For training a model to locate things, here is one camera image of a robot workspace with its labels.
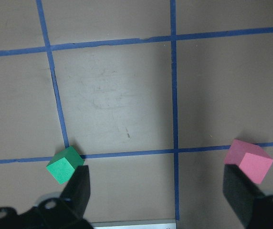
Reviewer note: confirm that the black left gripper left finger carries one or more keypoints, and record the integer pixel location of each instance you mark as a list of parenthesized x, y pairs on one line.
[(77, 191)]

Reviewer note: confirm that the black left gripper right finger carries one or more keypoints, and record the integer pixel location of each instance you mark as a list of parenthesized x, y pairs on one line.
[(241, 193)]

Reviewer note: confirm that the green foam cube centre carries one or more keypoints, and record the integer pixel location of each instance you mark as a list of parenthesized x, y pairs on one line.
[(63, 164)]

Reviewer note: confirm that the pink foam cube near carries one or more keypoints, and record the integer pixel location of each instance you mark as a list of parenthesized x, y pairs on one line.
[(251, 159)]

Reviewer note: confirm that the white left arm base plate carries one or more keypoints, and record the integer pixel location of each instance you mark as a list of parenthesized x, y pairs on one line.
[(138, 224)]

